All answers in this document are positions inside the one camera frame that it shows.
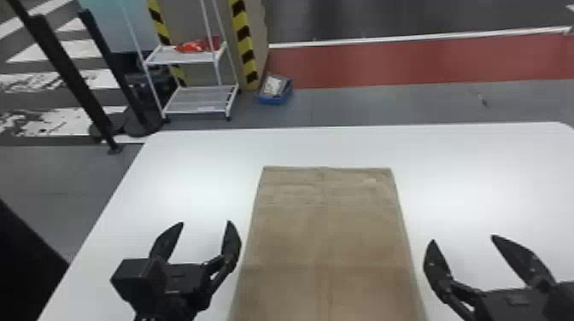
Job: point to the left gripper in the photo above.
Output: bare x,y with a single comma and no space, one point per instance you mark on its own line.
186,282

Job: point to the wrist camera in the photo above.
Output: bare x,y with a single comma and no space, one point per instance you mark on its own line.
137,282
560,302

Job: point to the red snack packet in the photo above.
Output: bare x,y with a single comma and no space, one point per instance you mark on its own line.
190,46

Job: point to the yellow black striped post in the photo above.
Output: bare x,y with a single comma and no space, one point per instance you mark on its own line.
160,27
244,45

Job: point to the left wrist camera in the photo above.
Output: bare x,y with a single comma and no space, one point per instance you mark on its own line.
137,282

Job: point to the blue basket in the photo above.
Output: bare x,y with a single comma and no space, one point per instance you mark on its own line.
274,96

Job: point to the beige towel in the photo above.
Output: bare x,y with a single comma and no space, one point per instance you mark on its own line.
327,242

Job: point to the black post on round foot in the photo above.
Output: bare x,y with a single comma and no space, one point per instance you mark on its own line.
112,71
67,71

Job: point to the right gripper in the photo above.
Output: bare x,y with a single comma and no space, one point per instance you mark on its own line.
511,307

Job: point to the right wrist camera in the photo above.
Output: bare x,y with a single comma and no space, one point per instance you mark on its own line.
560,302

